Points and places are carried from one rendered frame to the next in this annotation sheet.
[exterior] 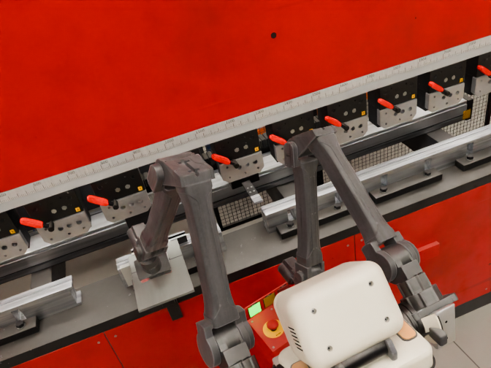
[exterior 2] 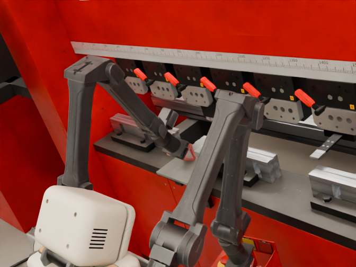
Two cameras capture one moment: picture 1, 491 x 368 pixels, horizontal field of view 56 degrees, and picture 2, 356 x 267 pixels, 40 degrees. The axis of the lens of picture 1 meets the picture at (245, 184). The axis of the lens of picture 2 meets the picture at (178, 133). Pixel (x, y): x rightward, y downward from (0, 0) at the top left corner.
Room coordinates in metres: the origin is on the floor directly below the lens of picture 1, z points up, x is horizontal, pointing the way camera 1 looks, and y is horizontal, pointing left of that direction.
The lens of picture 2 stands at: (0.49, -1.15, 1.94)
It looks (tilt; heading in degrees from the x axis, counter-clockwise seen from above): 27 degrees down; 68
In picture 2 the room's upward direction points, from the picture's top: 19 degrees counter-clockwise
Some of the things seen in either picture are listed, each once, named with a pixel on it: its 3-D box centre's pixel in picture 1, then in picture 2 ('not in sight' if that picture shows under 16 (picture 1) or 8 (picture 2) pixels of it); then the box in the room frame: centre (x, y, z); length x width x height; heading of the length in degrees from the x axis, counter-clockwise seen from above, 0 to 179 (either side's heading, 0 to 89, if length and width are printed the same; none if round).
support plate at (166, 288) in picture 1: (159, 272); (195, 159); (1.12, 0.34, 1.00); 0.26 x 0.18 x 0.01; 12
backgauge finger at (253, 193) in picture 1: (246, 182); (335, 135); (1.50, -0.01, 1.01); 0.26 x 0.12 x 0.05; 12
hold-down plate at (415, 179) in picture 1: (405, 185); not in sight; (1.41, -0.62, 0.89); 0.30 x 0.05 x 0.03; 102
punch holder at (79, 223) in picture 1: (59, 211); (165, 76); (1.21, 0.59, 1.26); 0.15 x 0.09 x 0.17; 102
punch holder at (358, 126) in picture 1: (342, 116); not in sight; (1.42, -0.39, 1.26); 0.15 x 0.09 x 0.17; 102
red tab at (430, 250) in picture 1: (422, 254); not in sight; (1.32, -0.66, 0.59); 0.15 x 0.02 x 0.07; 102
